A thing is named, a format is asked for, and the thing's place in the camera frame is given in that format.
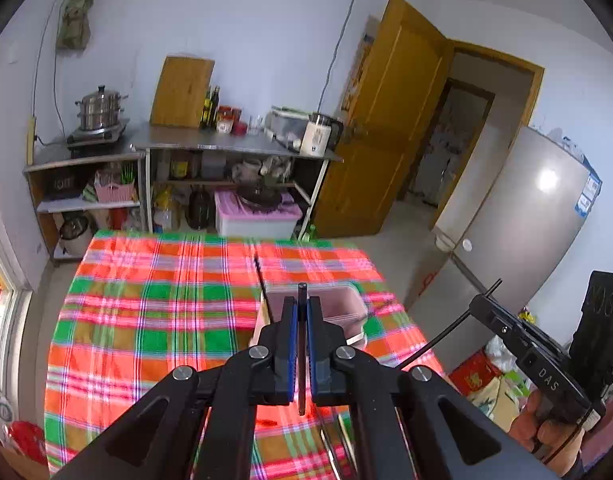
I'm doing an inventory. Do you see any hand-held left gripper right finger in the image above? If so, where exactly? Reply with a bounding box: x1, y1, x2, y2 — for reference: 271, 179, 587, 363
306, 296, 562, 480

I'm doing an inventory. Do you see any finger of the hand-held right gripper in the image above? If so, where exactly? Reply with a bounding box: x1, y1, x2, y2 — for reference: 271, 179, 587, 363
469, 302, 531, 362
473, 294, 571, 361

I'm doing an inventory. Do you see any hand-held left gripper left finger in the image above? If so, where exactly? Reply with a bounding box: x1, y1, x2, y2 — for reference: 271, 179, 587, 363
51, 296, 300, 480

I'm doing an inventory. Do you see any dark grey chopstick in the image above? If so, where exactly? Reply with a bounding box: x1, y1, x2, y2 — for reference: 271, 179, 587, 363
297, 283, 309, 417

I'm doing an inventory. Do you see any pink plastic utensil basket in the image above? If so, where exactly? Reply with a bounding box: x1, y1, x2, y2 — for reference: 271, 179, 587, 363
259, 282, 368, 348

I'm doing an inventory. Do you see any black chopstick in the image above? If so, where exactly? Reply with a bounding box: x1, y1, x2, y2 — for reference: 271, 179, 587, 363
397, 279, 503, 372
254, 254, 273, 326

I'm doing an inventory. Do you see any person's right hand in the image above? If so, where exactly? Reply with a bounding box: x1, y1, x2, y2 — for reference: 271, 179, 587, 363
509, 391, 587, 479

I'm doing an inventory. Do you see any red cardboard box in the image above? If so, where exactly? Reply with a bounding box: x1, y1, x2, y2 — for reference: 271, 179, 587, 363
449, 350, 504, 396

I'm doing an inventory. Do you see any cream printed box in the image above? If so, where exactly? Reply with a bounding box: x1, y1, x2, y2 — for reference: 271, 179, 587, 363
469, 375, 529, 421

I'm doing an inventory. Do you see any silver refrigerator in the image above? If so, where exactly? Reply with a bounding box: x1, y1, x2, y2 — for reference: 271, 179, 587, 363
403, 125, 603, 376

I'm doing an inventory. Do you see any pink storage box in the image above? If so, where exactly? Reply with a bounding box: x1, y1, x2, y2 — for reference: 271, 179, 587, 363
214, 190, 303, 238

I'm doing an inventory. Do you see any plaid tablecloth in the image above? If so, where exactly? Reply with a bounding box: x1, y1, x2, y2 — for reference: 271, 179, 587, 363
44, 230, 447, 480

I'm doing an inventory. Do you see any black wok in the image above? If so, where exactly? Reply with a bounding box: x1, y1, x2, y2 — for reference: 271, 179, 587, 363
236, 185, 287, 211

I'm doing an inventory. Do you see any black pot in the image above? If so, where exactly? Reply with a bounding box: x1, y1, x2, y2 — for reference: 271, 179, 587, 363
186, 187, 214, 231

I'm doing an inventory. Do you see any yellow oil jug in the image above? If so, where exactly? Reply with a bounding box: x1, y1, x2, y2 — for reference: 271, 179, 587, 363
154, 185, 182, 231

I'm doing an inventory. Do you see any white electric kettle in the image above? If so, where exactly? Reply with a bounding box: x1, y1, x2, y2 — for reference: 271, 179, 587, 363
300, 113, 344, 157

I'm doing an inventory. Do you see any small pink basket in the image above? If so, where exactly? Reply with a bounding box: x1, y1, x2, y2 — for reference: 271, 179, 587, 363
95, 170, 137, 203

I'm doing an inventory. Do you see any steel counter table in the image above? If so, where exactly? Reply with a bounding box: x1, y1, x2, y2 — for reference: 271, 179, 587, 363
131, 122, 344, 241

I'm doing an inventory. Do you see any old rice cooker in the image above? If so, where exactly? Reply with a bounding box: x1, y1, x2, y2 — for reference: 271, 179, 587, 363
59, 215, 92, 256

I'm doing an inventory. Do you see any wooden door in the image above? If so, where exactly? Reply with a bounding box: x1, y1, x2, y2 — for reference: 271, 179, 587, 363
311, 0, 454, 238

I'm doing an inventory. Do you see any red plastic bag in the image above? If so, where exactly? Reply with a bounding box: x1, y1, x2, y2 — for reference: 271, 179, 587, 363
9, 420, 47, 466

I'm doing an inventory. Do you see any wooden cutting board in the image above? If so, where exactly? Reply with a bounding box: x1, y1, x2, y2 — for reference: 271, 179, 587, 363
150, 56, 216, 128

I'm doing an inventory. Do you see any gas stove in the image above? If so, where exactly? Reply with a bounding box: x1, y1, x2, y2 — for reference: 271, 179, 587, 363
66, 119, 132, 148

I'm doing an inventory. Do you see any wooden shelf unit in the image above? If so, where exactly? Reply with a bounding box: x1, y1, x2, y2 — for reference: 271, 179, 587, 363
22, 147, 147, 266

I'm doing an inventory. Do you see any steel steamer pot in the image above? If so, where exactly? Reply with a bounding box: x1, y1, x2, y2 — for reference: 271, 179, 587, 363
74, 85, 128, 131

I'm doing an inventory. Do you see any hanging green cloth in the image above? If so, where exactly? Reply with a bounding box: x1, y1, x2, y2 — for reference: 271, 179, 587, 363
56, 0, 98, 51

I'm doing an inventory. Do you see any wooden door frame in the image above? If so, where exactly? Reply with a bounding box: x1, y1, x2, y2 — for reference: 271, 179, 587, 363
439, 40, 544, 211

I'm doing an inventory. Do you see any wall calendar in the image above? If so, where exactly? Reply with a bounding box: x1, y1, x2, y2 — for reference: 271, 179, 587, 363
341, 17, 379, 111

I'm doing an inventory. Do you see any black wall cable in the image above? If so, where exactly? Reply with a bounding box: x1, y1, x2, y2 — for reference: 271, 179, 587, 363
319, 0, 365, 113

